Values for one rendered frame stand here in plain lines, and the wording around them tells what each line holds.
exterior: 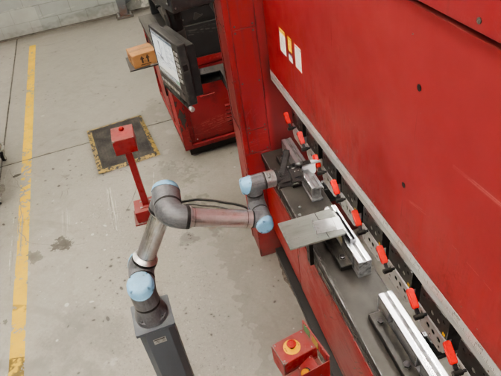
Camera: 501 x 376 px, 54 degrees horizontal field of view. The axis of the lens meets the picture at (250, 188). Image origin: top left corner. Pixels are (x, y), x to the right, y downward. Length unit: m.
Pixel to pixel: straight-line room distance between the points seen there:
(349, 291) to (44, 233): 2.85
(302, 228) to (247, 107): 0.87
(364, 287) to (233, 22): 1.43
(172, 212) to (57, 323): 1.85
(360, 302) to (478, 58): 1.29
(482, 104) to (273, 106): 1.86
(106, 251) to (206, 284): 0.90
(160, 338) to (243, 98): 1.33
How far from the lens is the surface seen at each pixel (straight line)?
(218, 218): 1.96
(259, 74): 2.73
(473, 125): 1.14
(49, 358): 3.46
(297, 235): 2.22
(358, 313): 2.10
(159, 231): 2.12
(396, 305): 2.01
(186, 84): 2.77
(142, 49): 4.14
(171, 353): 2.47
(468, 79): 1.13
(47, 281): 3.92
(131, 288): 2.18
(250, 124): 2.85
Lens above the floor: 2.56
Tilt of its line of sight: 38 degrees down
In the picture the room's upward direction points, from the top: 9 degrees counter-clockwise
